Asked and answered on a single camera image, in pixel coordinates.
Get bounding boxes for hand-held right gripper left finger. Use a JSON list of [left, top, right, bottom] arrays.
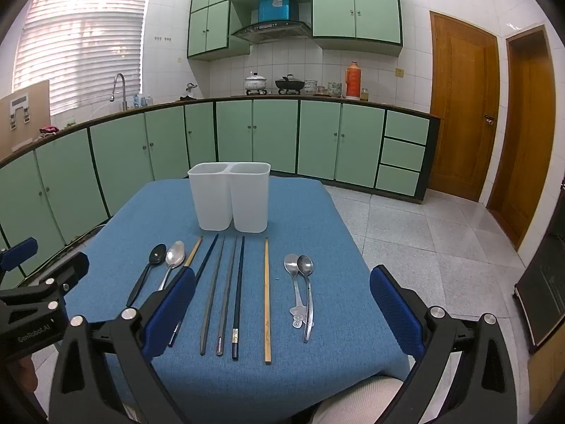
[[48, 267, 197, 424]]

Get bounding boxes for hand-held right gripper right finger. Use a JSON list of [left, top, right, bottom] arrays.
[[369, 265, 517, 424]]

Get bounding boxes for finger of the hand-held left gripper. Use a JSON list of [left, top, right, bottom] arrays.
[[26, 252, 90, 319], [0, 237, 39, 275]]

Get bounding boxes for grey chopstick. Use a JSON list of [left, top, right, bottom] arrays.
[[216, 235, 238, 357], [200, 235, 226, 357]]

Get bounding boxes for black spoon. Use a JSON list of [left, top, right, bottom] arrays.
[[126, 244, 167, 307]]

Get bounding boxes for large silver spoon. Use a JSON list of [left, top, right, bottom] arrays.
[[157, 241, 186, 292]]

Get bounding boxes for black chopstick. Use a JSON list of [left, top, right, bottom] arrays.
[[168, 234, 220, 348], [232, 235, 245, 361]]

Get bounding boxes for wooden chopstick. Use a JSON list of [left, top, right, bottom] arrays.
[[264, 237, 272, 365], [183, 235, 204, 269]]

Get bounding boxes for plain silver spoon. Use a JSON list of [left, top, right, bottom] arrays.
[[297, 255, 315, 344]]

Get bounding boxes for silver spoon with cartoon handle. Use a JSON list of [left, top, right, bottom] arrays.
[[284, 253, 310, 330]]

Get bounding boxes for white divided utensil holder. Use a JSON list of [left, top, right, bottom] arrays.
[[188, 162, 271, 234]]

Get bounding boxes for person's leg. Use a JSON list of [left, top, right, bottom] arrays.
[[314, 375, 405, 424]]

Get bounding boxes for blue tablecloth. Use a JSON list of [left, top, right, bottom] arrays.
[[57, 178, 411, 424]]

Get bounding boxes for cardboard box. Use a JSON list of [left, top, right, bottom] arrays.
[[0, 80, 50, 154]]

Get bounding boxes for dark cabinet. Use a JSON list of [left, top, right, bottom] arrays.
[[513, 229, 565, 355]]

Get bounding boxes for steel kitchen faucet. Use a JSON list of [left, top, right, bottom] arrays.
[[110, 73, 130, 112]]

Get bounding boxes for green base cabinets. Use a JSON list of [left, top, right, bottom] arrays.
[[0, 97, 442, 285]]

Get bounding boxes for white window blind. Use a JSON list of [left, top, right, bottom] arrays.
[[13, 0, 151, 116]]

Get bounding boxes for plain wooden door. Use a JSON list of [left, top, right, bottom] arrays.
[[486, 24, 558, 251]]

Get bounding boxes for orange thermos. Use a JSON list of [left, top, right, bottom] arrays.
[[345, 61, 363, 100]]

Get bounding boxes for white cooking pot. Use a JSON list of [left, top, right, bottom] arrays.
[[244, 71, 269, 96]]

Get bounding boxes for black wok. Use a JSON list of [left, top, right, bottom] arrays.
[[275, 75, 306, 95]]

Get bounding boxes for range hood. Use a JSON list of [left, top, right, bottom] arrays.
[[231, 20, 312, 45]]

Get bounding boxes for blue box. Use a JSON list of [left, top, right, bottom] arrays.
[[258, 0, 298, 23]]

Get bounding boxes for wooden door with handle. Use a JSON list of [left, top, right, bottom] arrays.
[[429, 10, 501, 203]]

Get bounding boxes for green wall cabinets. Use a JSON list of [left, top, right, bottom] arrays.
[[187, 0, 404, 59]]

